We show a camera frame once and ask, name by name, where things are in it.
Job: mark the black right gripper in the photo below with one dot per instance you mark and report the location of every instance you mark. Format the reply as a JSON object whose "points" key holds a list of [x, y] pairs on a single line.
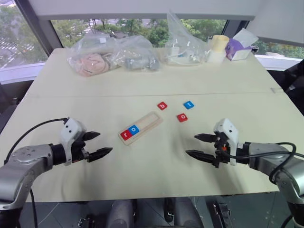
{"points": [[221, 152]]}

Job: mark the red letter tile b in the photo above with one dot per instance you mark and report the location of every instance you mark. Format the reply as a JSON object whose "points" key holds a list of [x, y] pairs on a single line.
{"points": [[162, 106]]}

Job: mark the plastic bag with grey item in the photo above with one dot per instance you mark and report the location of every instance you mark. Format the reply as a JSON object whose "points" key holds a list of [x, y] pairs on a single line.
{"points": [[139, 57]]}

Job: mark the purple and white box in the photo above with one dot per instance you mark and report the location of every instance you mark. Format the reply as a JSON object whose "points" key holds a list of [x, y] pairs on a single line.
{"points": [[240, 47]]}

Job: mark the blue letter tile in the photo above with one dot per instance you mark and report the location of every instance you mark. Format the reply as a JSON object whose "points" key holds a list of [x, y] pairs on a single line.
{"points": [[188, 104], [133, 129]]}

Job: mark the black chair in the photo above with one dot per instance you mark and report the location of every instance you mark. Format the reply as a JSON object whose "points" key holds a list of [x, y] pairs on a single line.
{"points": [[293, 83]]}

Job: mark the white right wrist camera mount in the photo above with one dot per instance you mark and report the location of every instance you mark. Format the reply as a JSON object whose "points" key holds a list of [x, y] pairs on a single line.
{"points": [[229, 135]]}

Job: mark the red letter tile o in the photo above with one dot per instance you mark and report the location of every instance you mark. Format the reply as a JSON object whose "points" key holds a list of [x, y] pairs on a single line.
{"points": [[182, 117]]}

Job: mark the dark rounded robot leg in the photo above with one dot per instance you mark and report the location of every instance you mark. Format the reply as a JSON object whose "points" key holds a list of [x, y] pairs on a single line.
{"points": [[185, 212], [120, 213]]}

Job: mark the plastic bag with pink items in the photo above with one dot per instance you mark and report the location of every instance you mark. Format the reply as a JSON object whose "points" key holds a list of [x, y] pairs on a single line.
{"points": [[91, 57]]}

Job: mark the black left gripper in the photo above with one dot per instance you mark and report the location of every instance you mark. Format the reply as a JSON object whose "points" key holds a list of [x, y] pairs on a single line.
{"points": [[78, 152]]}

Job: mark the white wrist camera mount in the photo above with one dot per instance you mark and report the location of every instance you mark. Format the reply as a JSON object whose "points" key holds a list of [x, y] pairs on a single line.
{"points": [[229, 135], [70, 133]]}

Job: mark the wooden letter tray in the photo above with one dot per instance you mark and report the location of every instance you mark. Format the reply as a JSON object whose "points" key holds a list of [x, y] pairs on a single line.
{"points": [[140, 128]]}

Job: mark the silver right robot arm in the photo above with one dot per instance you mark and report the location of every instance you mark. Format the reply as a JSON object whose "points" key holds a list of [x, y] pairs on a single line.
{"points": [[273, 154]]}

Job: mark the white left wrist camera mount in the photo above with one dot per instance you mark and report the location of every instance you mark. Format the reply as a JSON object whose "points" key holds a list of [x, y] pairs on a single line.
{"points": [[70, 133]]}

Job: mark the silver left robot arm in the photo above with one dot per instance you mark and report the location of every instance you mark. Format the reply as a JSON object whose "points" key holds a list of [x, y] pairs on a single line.
{"points": [[26, 164]]}

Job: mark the cream tape roll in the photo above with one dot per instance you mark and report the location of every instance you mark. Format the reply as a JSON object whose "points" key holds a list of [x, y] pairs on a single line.
{"points": [[217, 48]]}

